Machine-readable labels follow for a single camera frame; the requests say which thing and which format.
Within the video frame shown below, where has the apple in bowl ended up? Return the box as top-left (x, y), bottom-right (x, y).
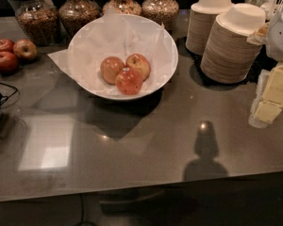
top-left (100, 56), bottom-right (125, 84)
top-left (125, 54), bottom-right (151, 81)
top-left (115, 67), bottom-right (143, 95)

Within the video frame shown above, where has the red apple back left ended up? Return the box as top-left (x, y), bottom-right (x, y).
top-left (0, 39), bottom-right (14, 53)

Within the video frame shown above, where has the white paper liner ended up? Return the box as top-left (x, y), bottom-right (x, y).
top-left (47, 12), bottom-right (175, 96)

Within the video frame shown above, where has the front apple in bowl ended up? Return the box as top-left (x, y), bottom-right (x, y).
top-left (115, 67), bottom-right (143, 95)

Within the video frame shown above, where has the back right apple in bowl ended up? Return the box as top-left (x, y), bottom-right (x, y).
top-left (125, 54), bottom-right (151, 81)

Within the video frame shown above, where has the red apple front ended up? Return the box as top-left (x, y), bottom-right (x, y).
top-left (0, 51), bottom-right (19, 75)

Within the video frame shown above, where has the red apple back right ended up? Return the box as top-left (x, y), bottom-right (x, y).
top-left (13, 39), bottom-right (38, 62)

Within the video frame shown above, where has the glass jar with cereal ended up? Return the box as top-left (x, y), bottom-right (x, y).
top-left (58, 0), bottom-right (101, 38)
top-left (15, 0), bottom-right (60, 46)
top-left (103, 0), bottom-right (142, 15)
top-left (141, 0), bottom-right (179, 31)

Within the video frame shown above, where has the red apple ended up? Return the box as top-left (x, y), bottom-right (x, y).
top-left (0, 51), bottom-right (19, 75)
top-left (13, 39), bottom-right (38, 62)
top-left (0, 39), bottom-right (14, 53)

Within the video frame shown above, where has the left apple in bowl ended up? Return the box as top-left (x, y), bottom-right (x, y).
top-left (100, 56), bottom-right (125, 84)

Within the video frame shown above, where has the glass jar with cereal leftmost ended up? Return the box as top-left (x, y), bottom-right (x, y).
top-left (15, 0), bottom-right (60, 46)

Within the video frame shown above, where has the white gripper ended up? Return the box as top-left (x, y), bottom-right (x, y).
top-left (248, 5), bottom-right (283, 128)

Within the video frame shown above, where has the white bowl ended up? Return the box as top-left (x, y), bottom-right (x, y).
top-left (66, 14), bottom-right (179, 102)

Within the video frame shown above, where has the back stack of paper bowls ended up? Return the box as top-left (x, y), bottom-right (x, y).
top-left (186, 0), bottom-right (233, 56)

